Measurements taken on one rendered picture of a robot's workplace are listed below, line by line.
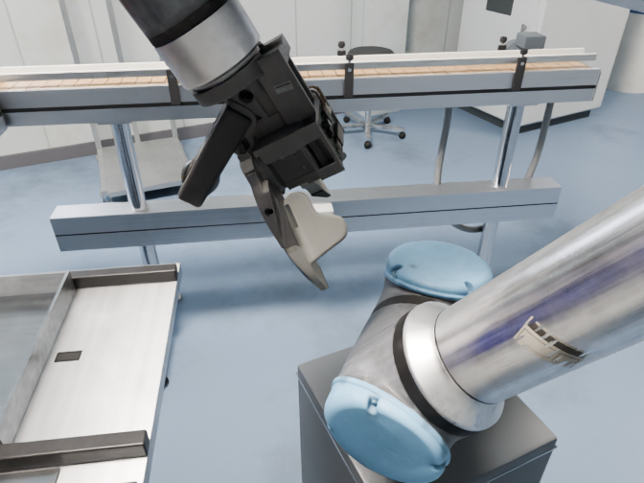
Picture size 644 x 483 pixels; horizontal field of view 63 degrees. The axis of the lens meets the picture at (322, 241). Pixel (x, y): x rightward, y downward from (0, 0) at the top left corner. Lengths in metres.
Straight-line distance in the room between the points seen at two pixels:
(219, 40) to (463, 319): 0.28
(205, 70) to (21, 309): 0.50
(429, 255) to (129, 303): 0.41
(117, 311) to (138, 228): 0.94
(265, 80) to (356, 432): 0.30
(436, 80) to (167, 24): 1.17
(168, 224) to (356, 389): 1.27
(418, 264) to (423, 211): 1.16
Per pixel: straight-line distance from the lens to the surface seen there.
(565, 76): 1.68
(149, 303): 0.76
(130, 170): 1.61
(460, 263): 0.58
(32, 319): 0.79
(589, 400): 1.94
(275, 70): 0.43
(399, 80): 1.49
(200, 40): 0.41
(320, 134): 0.43
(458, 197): 1.73
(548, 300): 0.38
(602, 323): 0.37
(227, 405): 1.75
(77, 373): 0.69
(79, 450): 0.59
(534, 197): 1.85
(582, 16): 3.79
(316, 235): 0.46
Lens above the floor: 1.35
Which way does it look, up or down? 34 degrees down
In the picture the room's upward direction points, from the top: straight up
